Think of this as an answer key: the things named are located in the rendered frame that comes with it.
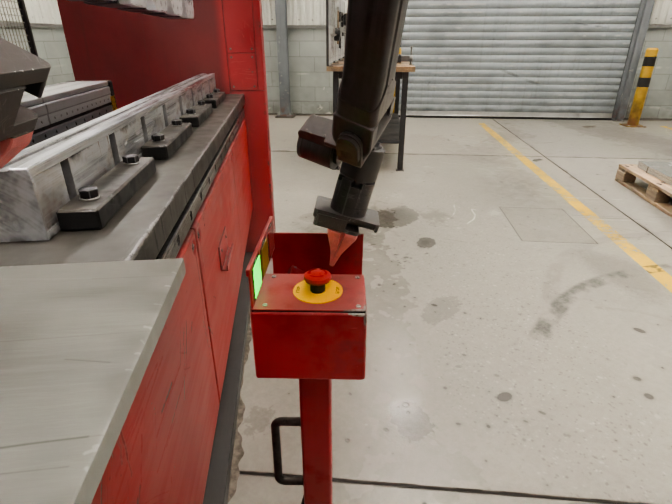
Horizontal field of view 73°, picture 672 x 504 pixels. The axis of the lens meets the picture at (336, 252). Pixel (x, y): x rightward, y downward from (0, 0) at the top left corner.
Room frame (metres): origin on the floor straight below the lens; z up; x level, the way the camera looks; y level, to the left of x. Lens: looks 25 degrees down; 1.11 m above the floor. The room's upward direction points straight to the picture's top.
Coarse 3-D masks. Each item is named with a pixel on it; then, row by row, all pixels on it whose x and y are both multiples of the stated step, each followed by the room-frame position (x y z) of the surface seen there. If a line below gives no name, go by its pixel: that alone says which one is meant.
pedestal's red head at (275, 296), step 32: (288, 256) 0.71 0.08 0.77; (320, 256) 0.71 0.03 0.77; (352, 256) 0.71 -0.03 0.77; (288, 288) 0.58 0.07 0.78; (352, 288) 0.58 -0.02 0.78; (256, 320) 0.52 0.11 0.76; (288, 320) 0.52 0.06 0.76; (320, 320) 0.52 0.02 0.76; (352, 320) 0.51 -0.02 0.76; (256, 352) 0.52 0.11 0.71; (288, 352) 0.52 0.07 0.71; (320, 352) 0.52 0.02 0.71; (352, 352) 0.51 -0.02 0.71
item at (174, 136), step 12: (168, 132) 1.12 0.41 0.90; (180, 132) 1.12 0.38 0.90; (192, 132) 1.26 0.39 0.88; (144, 144) 0.98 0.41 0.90; (156, 144) 0.98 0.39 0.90; (168, 144) 0.99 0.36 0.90; (180, 144) 1.10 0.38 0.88; (144, 156) 0.96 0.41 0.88; (156, 156) 0.96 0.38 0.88; (168, 156) 0.97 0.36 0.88
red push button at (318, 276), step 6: (312, 270) 0.58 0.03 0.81; (318, 270) 0.58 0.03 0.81; (324, 270) 0.58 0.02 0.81; (306, 276) 0.56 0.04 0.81; (312, 276) 0.56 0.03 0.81; (318, 276) 0.56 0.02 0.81; (324, 276) 0.56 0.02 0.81; (330, 276) 0.56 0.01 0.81; (306, 282) 0.56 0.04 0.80; (312, 282) 0.55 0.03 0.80; (318, 282) 0.55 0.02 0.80; (324, 282) 0.55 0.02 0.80; (312, 288) 0.56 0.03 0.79; (318, 288) 0.56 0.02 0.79; (324, 288) 0.56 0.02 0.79
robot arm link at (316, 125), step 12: (312, 120) 0.68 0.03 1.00; (324, 120) 0.68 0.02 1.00; (300, 132) 0.67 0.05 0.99; (312, 132) 0.66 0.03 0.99; (324, 132) 0.66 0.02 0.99; (348, 132) 0.59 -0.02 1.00; (300, 144) 0.68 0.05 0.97; (312, 144) 0.67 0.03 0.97; (324, 144) 0.65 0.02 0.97; (336, 144) 0.60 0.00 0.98; (348, 144) 0.58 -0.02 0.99; (360, 144) 0.59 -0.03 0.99; (300, 156) 0.69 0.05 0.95; (312, 156) 0.67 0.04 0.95; (324, 156) 0.66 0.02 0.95; (348, 156) 0.60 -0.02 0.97; (360, 156) 0.60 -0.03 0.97
